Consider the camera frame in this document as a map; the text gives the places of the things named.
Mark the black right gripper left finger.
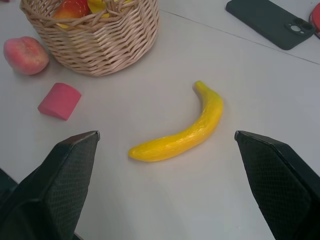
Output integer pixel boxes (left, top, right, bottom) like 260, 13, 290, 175
0, 130, 101, 240

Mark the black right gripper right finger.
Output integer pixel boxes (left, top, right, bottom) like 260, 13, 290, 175
234, 130, 320, 240

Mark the woven wicker basket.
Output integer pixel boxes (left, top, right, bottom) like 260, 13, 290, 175
19, 0, 161, 78

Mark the yellow fruit in basket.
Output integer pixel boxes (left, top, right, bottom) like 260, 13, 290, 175
87, 0, 133, 19

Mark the pink wedge block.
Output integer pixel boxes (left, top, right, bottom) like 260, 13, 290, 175
37, 82, 83, 121

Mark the yellow banana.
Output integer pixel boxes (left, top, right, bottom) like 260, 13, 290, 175
128, 80, 224, 162

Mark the pink peach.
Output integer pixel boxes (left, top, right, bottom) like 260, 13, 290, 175
3, 36, 50, 76

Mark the black smartphone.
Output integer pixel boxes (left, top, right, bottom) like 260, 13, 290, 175
225, 0, 317, 51

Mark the red round object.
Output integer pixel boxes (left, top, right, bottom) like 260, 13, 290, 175
310, 3, 320, 39

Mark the red and yellow apple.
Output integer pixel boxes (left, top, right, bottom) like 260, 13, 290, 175
51, 0, 91, 20

